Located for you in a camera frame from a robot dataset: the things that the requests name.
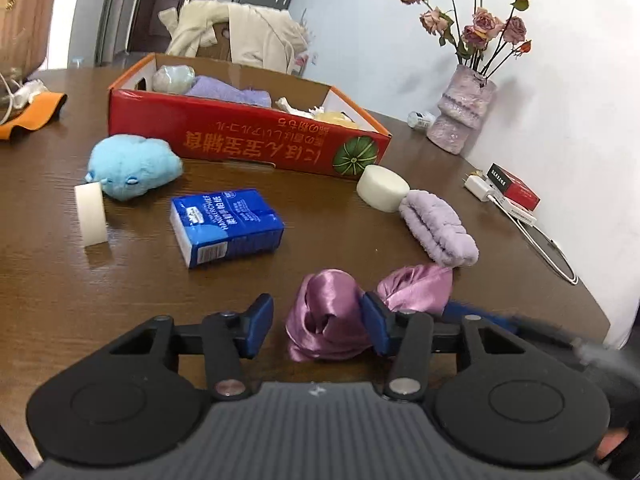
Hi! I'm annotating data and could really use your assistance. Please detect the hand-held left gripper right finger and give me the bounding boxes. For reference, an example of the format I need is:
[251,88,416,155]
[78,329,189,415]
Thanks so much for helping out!
[361,291,538,402]

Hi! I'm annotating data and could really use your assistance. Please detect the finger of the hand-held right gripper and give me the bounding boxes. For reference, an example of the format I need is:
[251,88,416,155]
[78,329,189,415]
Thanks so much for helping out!
[442,301,576,356]

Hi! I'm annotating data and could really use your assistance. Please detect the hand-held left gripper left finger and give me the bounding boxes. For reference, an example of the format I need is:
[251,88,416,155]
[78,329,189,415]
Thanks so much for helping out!
[107,294,275,401]

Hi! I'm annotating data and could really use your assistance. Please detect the pink satin cloth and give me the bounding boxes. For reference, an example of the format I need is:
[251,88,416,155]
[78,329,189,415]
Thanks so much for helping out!
[286,265,454,364]

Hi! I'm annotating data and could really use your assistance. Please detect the blue tissue pack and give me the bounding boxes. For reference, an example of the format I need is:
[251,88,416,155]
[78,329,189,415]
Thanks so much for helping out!
[170,189,285,269]

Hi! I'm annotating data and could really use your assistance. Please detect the purple fluffy headband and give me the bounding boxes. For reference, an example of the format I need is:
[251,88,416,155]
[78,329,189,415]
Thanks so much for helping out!
[398,190,480,267]

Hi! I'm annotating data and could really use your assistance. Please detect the white round sponge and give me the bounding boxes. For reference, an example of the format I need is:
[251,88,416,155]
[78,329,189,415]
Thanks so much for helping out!
[356,165,410,212]

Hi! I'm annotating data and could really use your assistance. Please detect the red cardboard box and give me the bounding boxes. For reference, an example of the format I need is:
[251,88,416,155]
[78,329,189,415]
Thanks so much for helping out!
[107,52,392,181]

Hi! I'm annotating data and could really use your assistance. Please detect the white rectangular sponge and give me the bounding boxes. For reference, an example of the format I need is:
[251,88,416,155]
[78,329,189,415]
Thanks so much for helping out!
[74,182,109,247]

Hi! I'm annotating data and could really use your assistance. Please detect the blue plush toy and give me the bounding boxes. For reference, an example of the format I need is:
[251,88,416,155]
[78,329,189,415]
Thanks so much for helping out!
[84,135,184,203]

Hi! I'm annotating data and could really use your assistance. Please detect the white yellow sheep plush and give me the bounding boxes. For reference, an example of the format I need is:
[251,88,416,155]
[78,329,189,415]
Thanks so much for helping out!
[275,96,361,128]

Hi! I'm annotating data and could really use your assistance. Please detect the purple microfiber cloth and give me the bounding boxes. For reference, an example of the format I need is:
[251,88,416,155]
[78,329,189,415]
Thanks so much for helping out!
[185,75,273,108]

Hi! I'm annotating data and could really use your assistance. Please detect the iridescent bath puff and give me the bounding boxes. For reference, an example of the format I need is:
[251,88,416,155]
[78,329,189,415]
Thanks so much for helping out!
[152,65,196,96]

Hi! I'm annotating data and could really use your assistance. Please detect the small red box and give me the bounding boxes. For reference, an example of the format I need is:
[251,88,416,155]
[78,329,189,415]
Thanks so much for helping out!
[486,162,541,211]

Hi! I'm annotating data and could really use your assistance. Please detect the white charger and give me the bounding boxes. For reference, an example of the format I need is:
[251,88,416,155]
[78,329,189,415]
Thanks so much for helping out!
[464,174,493,202]

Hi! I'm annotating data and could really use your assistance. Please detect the pink textured vase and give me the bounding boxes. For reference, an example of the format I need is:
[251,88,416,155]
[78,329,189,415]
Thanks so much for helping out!
[426,64,498,155]

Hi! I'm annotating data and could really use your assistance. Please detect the wooden chair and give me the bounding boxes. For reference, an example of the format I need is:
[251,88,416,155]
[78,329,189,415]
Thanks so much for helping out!
[200,22,233,61]

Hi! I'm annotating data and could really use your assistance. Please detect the beige jacket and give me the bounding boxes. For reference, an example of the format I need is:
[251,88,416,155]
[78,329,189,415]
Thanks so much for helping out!
[159,0,311,75]

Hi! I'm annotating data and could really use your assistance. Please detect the dried pink roses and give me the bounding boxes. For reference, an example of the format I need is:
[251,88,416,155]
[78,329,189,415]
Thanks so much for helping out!
[399,0,546,78]

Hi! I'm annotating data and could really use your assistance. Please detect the orange cloth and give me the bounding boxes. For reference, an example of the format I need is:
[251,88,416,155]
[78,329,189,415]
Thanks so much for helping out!
[0,91,68,142]

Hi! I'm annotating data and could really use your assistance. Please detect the white plug adapter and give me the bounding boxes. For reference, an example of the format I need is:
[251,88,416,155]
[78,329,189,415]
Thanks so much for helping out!
[12,80,50,108]

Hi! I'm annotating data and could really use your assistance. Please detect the dark brown door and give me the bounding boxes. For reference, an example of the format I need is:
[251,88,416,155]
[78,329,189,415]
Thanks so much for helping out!
[127,0,201,53]

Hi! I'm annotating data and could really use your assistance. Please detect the pink suitcase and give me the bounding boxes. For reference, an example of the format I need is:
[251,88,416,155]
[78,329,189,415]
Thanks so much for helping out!
[0,0,58,81]

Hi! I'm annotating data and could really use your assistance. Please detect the white charger cable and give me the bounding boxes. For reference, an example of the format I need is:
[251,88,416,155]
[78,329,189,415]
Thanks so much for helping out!
[492,197,578,286]

